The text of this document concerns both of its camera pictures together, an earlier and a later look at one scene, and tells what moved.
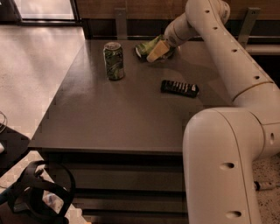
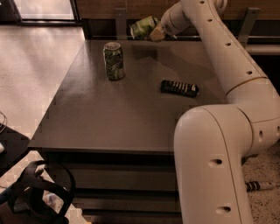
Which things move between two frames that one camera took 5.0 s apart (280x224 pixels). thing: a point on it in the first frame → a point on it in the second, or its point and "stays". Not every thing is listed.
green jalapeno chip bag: x=143 y=49 → x=143 y=28
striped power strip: x=261 y=185 stays
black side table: x=14 y=144 stays
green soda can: x=114 y=57 stays
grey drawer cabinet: x=118 y=122 stays
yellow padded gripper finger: x=159 y=50 → x=157 y=34
